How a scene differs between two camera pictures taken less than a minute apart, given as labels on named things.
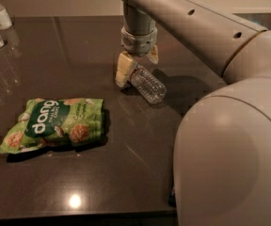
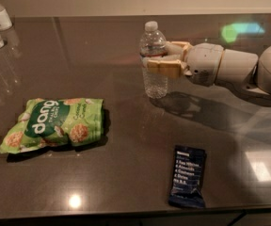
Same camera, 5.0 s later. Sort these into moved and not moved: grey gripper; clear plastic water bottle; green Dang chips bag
Moved: clear plastic water bottle; grey gripper
Not moved: green Dang chips bag
